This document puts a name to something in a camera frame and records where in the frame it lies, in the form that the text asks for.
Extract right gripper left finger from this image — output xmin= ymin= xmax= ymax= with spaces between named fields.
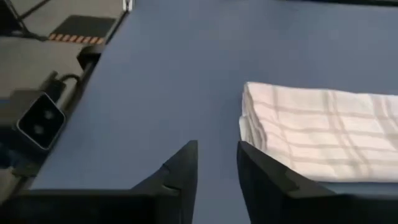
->
xmin=0 ymin=139 xmax=199 ymax=224

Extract white checked towel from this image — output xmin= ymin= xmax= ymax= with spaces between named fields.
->
xmin=238 ymin=81 xmax=398 ymax=184

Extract black camera cable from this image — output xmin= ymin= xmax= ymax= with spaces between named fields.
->
xmin=46 ymin=73 xmax=82 ymax=94

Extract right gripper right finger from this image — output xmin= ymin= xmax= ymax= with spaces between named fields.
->
xmin=236 ymin=140 xmax=398 ymax=224

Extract black camera silver rim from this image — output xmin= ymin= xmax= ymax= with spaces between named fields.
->
xmin=15 ymin=90 xmax=67 ymax=152

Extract black mat orange stripes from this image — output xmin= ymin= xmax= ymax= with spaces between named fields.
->
xmin=48 ymin=14 xmax=118 ymax=45

